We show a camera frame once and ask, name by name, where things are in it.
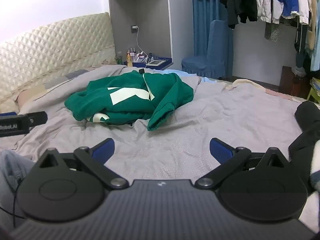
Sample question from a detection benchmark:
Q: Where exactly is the brown wooden cabinet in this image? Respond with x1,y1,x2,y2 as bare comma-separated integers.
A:
278,66,309,99

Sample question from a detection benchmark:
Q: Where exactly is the white cloth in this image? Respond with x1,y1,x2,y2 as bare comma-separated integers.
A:
299,165,320,233

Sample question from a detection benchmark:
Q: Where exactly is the pinkish pillow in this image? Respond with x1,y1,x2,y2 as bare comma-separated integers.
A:
14,84,50,106

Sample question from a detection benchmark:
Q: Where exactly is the grey wardrobe cabinet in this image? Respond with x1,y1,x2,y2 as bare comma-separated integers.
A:
107,0,217,71

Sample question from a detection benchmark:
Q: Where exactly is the white tablet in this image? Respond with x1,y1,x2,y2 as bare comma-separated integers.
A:
146,59,167,67

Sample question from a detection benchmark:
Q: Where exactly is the row of small bottles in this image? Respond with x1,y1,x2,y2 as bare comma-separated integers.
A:
116,47,148,67

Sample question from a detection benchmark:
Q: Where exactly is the grey blanket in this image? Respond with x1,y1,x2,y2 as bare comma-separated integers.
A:
0,65,320,180

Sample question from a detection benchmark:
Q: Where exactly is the black cloth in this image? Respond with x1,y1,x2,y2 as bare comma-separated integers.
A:
287,100,320,195

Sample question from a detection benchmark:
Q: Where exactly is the light blue hanging garment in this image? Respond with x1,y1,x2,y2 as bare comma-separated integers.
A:
309,30,320,72

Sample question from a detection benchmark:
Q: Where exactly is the light blue bedsheet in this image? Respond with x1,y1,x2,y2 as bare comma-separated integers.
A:
160,69,215,83

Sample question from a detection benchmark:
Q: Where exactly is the person's grey trouser leg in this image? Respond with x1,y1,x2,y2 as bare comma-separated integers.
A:
0,150,35,233

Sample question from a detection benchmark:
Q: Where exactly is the grey crumpled bag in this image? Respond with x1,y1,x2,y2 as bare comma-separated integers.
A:
292,66,307,77

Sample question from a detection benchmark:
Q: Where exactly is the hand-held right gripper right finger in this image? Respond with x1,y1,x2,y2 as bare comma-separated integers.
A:
194,137,295,190

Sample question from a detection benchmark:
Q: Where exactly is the striped hanging garment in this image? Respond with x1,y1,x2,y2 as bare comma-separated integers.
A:
264,20,282,41

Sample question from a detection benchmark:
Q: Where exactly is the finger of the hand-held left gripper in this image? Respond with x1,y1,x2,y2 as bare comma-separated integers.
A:
25,111,48,132

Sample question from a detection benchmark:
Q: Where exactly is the green sweatshirt with white print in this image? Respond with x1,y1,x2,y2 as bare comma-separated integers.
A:
64,70,195,132

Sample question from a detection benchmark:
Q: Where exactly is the white hanging jacket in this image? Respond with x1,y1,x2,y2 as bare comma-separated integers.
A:
254,0,284,24

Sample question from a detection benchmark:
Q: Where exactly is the cream quilted headboard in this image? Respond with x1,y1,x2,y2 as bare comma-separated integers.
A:
0,12,118,110

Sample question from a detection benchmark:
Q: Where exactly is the blue covered chair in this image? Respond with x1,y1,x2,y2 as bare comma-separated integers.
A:
181,19,234,79

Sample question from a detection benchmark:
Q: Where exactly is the beige hanging garment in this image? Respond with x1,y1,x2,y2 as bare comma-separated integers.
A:
304,0,320,50

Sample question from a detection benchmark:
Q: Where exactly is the white charging cable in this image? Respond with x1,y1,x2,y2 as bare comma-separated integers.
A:
136,29,153,60

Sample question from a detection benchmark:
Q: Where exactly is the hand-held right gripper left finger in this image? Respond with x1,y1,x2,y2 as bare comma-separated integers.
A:
31,137,130,190

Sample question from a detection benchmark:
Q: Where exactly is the yellow-green stool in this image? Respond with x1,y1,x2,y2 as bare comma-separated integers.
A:
306,87,320,104

